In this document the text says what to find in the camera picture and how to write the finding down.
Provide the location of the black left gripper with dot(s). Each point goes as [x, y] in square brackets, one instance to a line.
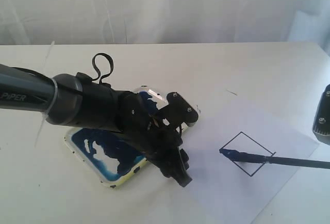
[153, 137]

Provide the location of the black paintbrush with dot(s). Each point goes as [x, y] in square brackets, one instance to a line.
[237, 156]

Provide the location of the left robot arm black grey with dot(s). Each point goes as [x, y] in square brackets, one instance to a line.
[77, 101]

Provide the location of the white paint tray with blue paint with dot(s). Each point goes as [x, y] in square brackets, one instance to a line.
[106, 151]

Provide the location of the white paper sheet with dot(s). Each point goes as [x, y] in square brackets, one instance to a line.
[223, 191]

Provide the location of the white backdrop curtain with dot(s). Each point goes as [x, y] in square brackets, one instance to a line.
[162, 21]

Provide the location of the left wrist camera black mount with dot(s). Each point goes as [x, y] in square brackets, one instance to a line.
[178, 111]

